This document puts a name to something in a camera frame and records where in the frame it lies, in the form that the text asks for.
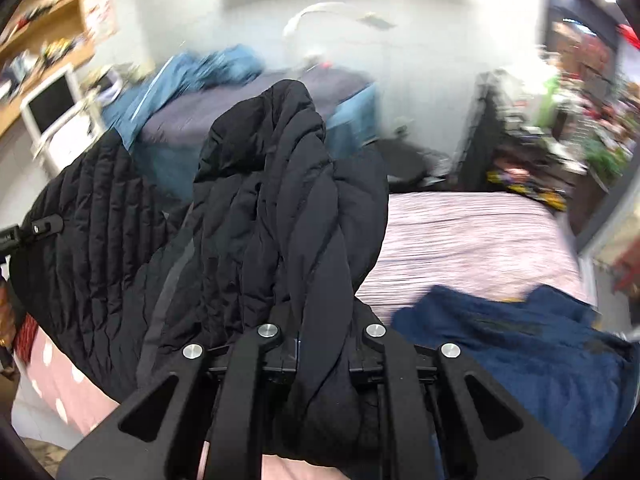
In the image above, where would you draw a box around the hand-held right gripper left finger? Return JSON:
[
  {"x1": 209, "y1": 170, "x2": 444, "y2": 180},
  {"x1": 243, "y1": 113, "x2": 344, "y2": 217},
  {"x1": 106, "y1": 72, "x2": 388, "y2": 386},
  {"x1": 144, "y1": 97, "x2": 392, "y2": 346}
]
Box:
[{"x1": 57, "y1": 322, "x2": 301, "y2": 480}]

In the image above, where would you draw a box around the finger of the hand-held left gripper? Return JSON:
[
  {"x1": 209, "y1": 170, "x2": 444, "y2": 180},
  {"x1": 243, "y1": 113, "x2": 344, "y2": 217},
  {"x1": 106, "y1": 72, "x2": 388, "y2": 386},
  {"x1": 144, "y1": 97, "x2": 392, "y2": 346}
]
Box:
[{"x1": 0, "y1": 215, "x2": 66, "y2": 256}]

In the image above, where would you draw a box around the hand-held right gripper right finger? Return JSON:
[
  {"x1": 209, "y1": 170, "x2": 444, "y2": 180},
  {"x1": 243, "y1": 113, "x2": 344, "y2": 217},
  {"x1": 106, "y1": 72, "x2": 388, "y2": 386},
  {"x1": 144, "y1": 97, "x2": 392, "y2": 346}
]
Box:
[{"x1": 347, "y1": 322, "x2": 583, "y2": 480}]

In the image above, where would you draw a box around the black quilted jacket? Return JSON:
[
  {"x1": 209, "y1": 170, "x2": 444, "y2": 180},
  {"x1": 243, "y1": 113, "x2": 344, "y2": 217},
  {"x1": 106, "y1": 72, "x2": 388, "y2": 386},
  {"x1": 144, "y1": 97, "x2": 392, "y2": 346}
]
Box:
[{"x1": 10, "y1": 80, "x2": 391, "y2": 463}]

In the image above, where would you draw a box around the white desk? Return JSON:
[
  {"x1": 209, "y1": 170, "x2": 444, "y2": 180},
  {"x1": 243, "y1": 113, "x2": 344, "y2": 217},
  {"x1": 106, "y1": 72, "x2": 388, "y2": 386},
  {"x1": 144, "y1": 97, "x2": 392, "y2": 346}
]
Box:
[{"x1": 32, "y1": 67, "x2": 108, "y2": 176}]

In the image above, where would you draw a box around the white computer monitor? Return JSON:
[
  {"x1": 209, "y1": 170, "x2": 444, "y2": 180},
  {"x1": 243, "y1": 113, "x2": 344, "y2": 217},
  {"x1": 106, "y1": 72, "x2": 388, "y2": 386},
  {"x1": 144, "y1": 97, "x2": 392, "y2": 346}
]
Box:
[{"x1": 20, "y1": 67, "x2": 83, "y2": 146}]

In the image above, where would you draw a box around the navy blue garment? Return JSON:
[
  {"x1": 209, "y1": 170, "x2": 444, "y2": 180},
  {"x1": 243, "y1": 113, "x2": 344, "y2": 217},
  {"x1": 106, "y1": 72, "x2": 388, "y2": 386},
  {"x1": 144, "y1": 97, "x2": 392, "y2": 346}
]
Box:
[{"x1": 390, "y1": 285, "x2": 636, "y2": 471}]

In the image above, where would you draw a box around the pink dotted blanket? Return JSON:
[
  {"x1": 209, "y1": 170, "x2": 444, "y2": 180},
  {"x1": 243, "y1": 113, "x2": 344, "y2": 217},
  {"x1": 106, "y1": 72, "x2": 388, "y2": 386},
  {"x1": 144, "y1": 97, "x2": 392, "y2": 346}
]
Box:
[{"x1": 12, "y1": 325, "x2": 131, "y2": 436}]

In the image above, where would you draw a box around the grey purple blanket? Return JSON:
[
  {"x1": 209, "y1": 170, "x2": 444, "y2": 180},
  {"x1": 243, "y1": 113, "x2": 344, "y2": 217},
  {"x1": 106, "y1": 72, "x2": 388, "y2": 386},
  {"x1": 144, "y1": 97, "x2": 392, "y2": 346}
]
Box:
[{"x1": 135, "y1": 67, "x2": 371, "y2": 146}]

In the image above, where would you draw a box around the blue bed sheet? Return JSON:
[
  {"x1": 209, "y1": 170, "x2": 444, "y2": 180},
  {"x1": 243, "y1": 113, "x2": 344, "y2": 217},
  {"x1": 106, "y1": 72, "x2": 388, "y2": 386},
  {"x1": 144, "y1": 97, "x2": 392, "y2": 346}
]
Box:
[{"x1": 325, "y1": 85, "x2": 379, "y2": 147}]

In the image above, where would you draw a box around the cluttered shelf rack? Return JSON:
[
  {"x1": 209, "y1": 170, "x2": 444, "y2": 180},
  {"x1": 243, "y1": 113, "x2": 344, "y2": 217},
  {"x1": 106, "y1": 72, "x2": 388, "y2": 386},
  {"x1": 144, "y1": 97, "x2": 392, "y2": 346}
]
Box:
[{"x1": 450, "y1": 20, "x2": 640, "y2": 211}]

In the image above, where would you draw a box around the wooden wall shelf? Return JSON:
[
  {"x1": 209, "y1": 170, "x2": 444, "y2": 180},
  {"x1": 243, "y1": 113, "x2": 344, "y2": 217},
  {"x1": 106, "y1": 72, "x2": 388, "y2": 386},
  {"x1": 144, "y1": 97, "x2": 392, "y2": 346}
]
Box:
[{"x1": 0, "y1": 0, "x2": 96, "y2": 133}]

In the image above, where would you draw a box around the wall poster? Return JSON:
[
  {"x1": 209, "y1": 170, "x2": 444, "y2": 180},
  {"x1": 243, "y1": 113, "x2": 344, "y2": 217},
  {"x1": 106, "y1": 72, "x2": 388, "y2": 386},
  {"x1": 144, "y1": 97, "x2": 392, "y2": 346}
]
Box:
[{"x1": 84, "y1": 0, "x2": 120, "y2": 45}]

